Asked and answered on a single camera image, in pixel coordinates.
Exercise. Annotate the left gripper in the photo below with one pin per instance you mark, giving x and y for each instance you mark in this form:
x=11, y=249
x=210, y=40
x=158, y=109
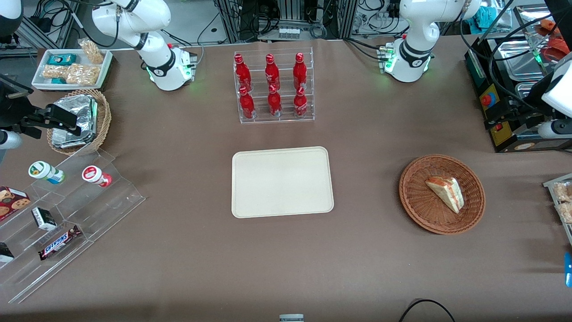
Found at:
x=526, y=115

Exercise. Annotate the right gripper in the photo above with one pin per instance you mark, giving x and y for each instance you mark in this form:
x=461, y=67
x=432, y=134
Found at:
x=12, y=112

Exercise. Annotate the triangle sandwich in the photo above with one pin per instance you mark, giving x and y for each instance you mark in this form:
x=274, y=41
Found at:
x=447, y=193

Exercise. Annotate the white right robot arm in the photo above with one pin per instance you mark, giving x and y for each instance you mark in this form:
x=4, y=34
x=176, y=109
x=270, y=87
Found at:
x=156, y=62

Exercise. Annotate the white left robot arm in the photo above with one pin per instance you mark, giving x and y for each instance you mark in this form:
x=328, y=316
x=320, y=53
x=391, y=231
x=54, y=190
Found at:
x=415, y=27

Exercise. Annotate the white rectangular snack tray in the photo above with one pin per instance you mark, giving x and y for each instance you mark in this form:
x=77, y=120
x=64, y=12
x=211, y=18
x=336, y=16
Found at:
x=40, y=82

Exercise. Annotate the tan deep wicker basket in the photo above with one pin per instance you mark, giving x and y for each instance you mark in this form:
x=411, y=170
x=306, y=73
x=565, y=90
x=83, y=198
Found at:
x=103, y=118

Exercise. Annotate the clear tray with snacks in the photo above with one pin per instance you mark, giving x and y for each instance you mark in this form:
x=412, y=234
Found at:
x=550, y=183

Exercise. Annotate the round brown wicker basket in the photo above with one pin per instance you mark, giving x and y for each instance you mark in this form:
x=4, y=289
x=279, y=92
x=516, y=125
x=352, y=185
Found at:
x=420, y=210

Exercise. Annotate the beige plastic serving tray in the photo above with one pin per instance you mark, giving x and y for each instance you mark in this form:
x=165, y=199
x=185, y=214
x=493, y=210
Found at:
x=281, y=183

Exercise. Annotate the red emergency stop button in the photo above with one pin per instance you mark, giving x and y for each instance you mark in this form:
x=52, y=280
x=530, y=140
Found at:
x=488, y=99

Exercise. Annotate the silver foil wrapped packs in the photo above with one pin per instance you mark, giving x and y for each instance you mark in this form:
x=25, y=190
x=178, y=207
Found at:
x=78, y=112

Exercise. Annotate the large steel warmer pan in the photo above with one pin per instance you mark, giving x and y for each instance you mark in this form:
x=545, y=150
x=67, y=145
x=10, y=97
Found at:
x=523, y=89

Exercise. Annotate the small teal snack packet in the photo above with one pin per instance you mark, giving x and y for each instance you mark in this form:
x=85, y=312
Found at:
x=58, y=81

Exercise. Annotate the black food warmer appliance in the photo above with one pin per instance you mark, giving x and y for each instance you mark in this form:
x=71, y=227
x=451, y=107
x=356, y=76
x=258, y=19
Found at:
x=480, y=71

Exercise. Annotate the clear bag of puffed snacks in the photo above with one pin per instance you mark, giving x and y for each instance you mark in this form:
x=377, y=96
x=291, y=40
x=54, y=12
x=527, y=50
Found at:
x=92, y=51
x=53, y=71

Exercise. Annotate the green lid yogurt cup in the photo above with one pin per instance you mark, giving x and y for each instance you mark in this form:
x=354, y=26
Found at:
x=44, y=172

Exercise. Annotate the large bag of puffed snacks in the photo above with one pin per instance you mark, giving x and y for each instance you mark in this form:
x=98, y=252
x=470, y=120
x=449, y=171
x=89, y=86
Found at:
x=83, y=74

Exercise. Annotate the small steel warmer pan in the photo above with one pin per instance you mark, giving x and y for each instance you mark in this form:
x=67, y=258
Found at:
x=518, y=60

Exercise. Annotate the teal snack box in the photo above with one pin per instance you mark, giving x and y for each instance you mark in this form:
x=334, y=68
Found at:
x=61, y=59

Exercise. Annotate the red lid yogurt cup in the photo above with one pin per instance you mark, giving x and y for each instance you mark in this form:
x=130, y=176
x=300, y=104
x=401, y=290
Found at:
x=94, y=175

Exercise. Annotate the chocolate chip cookie box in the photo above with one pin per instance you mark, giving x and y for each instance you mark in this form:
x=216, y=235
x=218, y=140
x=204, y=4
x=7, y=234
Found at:
x=12, y=201

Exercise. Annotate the small black white carton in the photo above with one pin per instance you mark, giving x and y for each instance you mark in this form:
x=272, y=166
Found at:
x=44, y=219

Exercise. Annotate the clear acrylic stepped shelf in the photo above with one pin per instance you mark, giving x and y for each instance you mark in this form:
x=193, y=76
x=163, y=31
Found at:
x=103, y=210

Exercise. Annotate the bagged rice cracker snack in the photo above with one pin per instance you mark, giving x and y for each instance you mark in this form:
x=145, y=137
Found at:
x=565, y=213
x=563, y=192

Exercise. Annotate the Snickers chocolate bar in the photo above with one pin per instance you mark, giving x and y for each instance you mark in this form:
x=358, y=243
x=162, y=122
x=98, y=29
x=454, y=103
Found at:
x=59, y=242

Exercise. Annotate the black snack packet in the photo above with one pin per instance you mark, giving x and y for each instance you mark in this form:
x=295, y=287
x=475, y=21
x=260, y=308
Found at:
x=5, y=252

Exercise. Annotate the blue plastic object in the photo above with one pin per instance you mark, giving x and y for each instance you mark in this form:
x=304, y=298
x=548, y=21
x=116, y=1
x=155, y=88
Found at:
x=568, y=270

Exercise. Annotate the red cola bottle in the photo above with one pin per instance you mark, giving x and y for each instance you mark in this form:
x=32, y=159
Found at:
x=274, y=103
x=300, y=103
x=271, y=71
x=241, y=71
x=246, y=105
x=300, y=69

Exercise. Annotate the clear acrylic bottle rack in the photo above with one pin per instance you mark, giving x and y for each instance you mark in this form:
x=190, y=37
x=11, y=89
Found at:
x=286, y=80

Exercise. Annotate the white power strip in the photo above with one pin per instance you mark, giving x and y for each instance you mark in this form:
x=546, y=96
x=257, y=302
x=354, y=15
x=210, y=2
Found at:
x=288, y=32

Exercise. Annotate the grey device edge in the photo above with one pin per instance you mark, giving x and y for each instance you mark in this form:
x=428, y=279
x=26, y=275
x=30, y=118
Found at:
x=291, y=318

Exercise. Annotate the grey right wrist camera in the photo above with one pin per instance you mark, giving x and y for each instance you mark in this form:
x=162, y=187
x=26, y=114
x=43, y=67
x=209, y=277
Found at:
x=9, y=140

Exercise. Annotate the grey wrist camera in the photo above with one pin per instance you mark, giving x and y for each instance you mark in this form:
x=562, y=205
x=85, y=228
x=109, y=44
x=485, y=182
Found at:
x=9, y=140
x=554, y=129

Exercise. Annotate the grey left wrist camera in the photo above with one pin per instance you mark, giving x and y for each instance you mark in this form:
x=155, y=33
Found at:
x=554, y=129

